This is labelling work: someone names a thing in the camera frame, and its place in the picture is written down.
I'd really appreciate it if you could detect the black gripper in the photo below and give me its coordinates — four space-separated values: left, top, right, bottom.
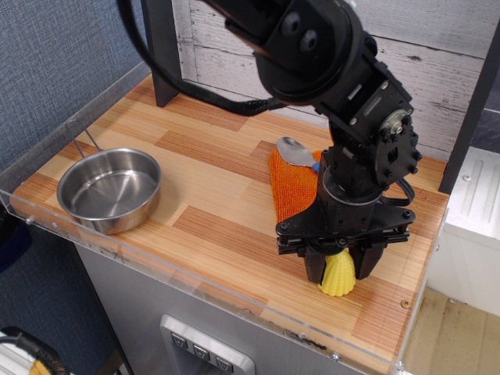
275 183 417 286

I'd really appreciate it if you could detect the yellow toy corn cob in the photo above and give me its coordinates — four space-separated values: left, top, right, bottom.
318 249 356 297

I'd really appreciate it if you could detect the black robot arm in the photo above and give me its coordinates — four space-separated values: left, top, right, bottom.
211 1 421 284

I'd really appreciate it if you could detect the yellow object bottom left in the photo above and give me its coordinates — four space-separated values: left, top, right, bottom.
28 359 51 375

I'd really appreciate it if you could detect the orange knitted cloth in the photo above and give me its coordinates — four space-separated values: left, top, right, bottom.
268 149 318 223

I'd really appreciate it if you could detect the white metal box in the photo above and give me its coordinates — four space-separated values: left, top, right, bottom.
427 147 499 316

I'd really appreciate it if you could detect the silver dispenser button panel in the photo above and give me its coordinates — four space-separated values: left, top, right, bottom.
160 314 256 374

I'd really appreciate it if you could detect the silver toy fridge cabinet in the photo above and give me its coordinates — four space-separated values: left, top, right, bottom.
77 246 397 374

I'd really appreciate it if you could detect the stainless steel pot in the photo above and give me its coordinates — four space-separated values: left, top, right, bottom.
56 119 162 234

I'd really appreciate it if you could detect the blue handled metal spoon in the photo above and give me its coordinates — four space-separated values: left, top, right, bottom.
277 137 320 173

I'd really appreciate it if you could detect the clear acrylic guard rail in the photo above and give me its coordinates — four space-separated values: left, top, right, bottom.
1 64 448 373

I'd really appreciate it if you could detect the right black vertical post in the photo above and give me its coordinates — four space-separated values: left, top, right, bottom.
438 24 499 195

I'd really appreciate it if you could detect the black vertical post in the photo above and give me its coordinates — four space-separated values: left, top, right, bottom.
140 0 184 109
438 24 499 195

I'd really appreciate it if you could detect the black braided cable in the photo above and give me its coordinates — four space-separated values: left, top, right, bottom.
116 0 290 118

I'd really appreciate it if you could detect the left black vertical post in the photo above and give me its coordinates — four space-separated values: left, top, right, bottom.
140 0 184 109

